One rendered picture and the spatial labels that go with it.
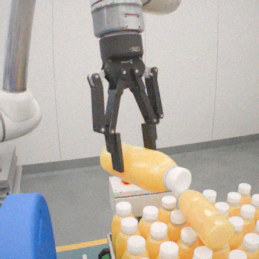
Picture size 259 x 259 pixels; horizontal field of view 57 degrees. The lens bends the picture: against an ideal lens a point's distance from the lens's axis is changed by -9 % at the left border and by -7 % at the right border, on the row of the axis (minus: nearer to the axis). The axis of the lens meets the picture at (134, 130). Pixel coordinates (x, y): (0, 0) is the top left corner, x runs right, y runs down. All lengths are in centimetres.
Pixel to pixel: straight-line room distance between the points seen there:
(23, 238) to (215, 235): 36
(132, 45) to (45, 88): 276
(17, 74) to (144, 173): 72
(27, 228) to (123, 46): 33
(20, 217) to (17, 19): 71
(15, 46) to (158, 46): 265
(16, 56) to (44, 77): 216
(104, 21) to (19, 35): 59
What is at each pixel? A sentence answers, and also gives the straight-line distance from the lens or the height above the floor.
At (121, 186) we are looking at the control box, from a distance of 78.
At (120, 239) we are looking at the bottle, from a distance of 64.
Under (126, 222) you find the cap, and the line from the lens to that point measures 63.
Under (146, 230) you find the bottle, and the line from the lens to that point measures 67.
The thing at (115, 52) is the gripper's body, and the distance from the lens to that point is 42.
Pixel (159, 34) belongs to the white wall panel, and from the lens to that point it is 347.
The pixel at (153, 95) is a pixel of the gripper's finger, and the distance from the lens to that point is 49.
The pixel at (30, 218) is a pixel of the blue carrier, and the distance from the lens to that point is 45.
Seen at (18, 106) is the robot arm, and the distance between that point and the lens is 103.
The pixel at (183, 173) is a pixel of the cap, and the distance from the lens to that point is 39.
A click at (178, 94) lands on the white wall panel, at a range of 365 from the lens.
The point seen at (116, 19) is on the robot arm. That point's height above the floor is 154.
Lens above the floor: 148
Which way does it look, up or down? 17 degrees down
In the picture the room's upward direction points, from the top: straight up
